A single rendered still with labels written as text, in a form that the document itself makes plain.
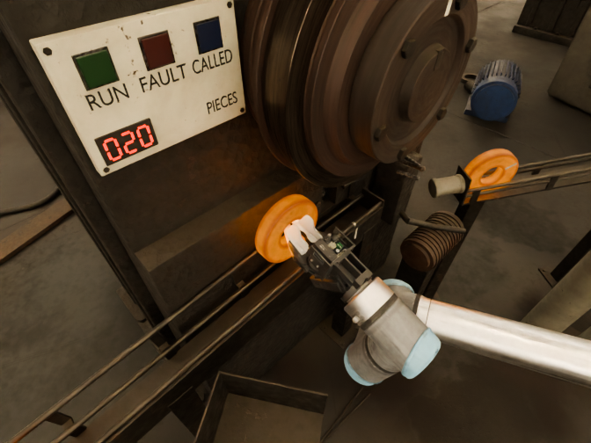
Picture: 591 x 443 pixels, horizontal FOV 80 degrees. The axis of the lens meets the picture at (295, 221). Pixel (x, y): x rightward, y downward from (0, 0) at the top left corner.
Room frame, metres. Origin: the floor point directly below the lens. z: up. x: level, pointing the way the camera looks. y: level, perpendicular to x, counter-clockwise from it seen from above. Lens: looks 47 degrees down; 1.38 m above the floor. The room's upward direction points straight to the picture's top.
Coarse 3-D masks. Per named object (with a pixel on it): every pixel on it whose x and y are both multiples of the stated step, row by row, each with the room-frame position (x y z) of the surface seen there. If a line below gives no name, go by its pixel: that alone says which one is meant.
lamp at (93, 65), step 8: (80, 56) 0.41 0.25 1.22; (88, 56) 0.42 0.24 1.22; (96, 56) 0.42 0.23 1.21; (104, 56) 0.43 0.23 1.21; (80, 64) 0.41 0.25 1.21; (88, 64) 0.41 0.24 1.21; (96, 64) 0.42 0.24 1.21; (104, 64) 0.43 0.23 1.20; (88, 72) 0.41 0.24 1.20; (96, 72) 0.42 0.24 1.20; (104, 72) 0.42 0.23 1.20; (112, 72) 0.43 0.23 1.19; (88, 80) 0.41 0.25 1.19; (96, 80) 0.41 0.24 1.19; (104, 80) 0.42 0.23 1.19; (112, 80) 0.43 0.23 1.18
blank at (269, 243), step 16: (272, 208) 0.49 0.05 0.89; (288, 208) 0.49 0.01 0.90; (304, 208) 0.52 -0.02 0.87; (272, 224) 0.46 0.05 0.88; (288, 224) 0.49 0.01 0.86; (256, 240) 0.46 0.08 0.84; (272, 240) 0.45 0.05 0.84; (304, 240) 0.51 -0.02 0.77; (272, 256) 0.45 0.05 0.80; (288, 256) 0.48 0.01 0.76
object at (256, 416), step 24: (216, 384) 0.22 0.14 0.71; (240, 384) 0.23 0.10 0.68; (264, 384) 0.22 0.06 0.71; (216, 408) 0.19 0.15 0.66; (240, 408) 0.21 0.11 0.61; (264, 408) 0.21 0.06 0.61; (288, 408) 0.21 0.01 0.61; (312, 408) 0.20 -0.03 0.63; (216, 432) 0.17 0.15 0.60; (240, 432) 0.17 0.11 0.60; (264, 432) 0.17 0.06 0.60; (288, 432) 0.17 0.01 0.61; (312, 432) 0.17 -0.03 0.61
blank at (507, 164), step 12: (480, 156) 0.84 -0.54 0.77; (492, 156) 0.82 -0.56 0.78; (504, 156) 0.82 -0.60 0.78; (468, 168) 0.83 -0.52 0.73; (480, 168) 0.81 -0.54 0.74; (504, 168) 0.83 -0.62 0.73; (516, 168) 0.83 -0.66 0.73; (480, 180) 0.82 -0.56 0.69; (492, 180) 0.83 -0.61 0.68; (504, 180) 0.83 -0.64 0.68
